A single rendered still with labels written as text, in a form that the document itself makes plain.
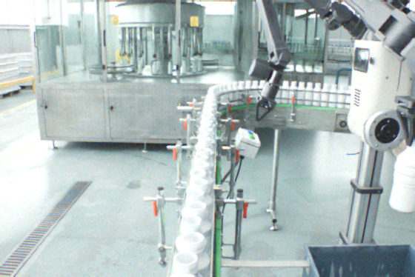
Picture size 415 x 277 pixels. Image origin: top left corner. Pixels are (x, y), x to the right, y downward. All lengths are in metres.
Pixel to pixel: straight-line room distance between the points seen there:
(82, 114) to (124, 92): 0.64
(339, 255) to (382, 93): 0.58
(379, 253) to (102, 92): 4.00
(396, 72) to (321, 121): 1.48
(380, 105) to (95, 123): 3.90
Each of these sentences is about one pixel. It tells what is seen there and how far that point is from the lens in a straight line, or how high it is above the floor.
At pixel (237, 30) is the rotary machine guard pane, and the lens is 4.38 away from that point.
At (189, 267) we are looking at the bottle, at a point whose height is 1.16.
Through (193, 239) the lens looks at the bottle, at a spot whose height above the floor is 1.15.
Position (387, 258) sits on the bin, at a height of 0.91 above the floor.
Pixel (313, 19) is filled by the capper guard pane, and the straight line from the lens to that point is 6.48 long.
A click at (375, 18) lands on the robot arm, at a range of 0.80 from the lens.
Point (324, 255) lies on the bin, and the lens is 1.06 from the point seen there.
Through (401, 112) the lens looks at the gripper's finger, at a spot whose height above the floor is 1.35.
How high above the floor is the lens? 1.49
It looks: 16 degrees down
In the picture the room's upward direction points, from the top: 1 degrees clockwise
